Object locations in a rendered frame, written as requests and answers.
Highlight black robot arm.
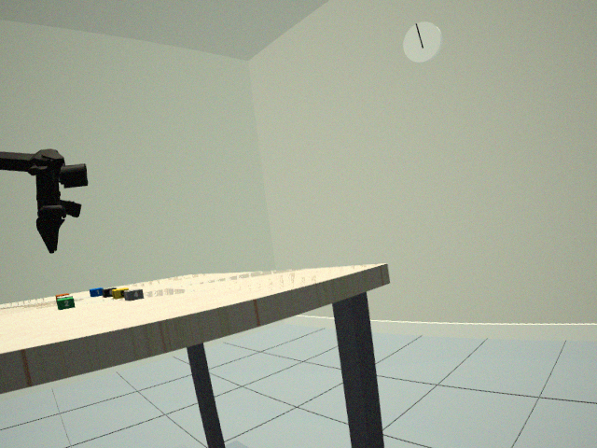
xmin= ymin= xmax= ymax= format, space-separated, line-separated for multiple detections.
xmin=0 ymin=148 xmax=88 ymax=217

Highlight small yellow block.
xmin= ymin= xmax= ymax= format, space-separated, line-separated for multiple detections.
xmin=111 ymin=287 xmax=129 ymax=299

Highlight small green block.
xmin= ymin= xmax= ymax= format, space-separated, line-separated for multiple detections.
xmin=57 ymin=297 xmax=75 ymax=310

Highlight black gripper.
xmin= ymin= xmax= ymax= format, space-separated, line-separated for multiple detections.
xmin=36 ymin=188 xmax=66 ymax=254

